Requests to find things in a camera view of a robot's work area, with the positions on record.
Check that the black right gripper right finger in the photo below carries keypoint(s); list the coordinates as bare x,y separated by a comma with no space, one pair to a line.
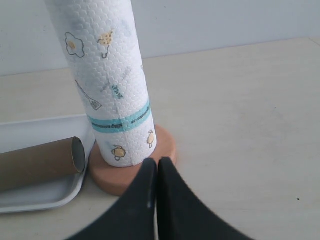
180,213

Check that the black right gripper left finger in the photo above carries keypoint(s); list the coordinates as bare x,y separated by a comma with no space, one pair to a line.
132,217

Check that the brown cardboard tube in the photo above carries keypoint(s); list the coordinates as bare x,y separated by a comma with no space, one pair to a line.
41,163

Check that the printed white paper towel roll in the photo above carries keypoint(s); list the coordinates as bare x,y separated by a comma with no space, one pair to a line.
100,44

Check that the wooden paper towel holder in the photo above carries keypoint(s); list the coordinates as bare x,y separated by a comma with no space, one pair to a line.
116,180

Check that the white rectangular plastic tray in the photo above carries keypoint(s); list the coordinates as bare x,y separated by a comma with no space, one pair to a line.
55,193

